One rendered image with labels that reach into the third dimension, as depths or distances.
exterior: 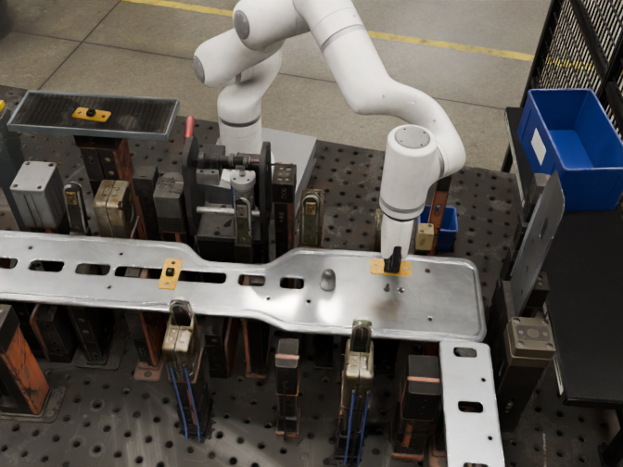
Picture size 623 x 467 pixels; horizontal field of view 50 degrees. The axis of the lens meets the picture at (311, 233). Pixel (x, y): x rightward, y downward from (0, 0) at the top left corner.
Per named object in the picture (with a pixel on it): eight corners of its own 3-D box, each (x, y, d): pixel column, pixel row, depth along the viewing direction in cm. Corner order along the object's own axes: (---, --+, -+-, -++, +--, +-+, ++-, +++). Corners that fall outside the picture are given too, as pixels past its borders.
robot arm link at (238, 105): (210, 107, 189) (202, 32, 172) (269, 89, 196) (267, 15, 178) (229, 132, 183) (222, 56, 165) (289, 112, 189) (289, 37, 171)
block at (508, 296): (479, 399, 160) (509, 324, 138) (475, 356, 168) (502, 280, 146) (492, 400, 160) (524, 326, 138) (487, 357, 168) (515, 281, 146)
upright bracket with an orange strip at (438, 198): (408, 319, 175) (438, 175, 139) (408, 315, 176) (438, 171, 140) (419, 320, 175) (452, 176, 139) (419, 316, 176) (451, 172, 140)
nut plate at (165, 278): (174, 289, 143) (174, 286, 142) (157, 288, 143) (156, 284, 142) (183, 259, 148) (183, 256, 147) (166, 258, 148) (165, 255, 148)
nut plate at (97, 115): (70, 117, 157) (69, 113, 156) (78, 107, 159) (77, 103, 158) (105, 122, 155) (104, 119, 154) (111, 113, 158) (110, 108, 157)
